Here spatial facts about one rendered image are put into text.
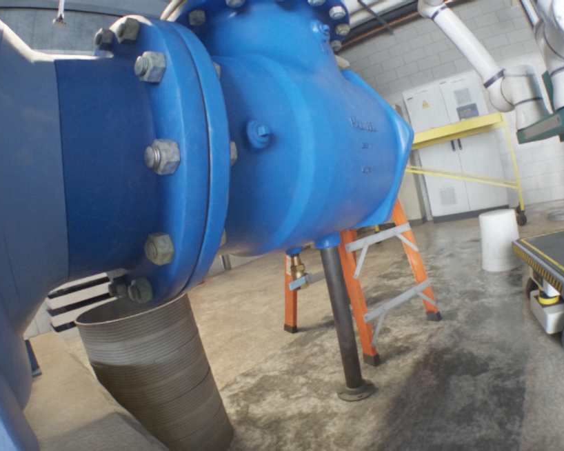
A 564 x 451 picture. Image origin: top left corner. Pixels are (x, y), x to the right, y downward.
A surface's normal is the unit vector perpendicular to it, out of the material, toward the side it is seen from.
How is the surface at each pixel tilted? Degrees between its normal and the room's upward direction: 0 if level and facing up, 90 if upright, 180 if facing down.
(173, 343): 90
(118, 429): 0
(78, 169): 107
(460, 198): 90
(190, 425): 90
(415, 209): 90
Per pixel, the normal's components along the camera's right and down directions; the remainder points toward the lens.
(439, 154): -0.64, 0.18
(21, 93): 0.95, -0.32
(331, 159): 0.63, 0.21
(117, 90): 0.64, -0.41
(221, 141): 0.77, 0.07
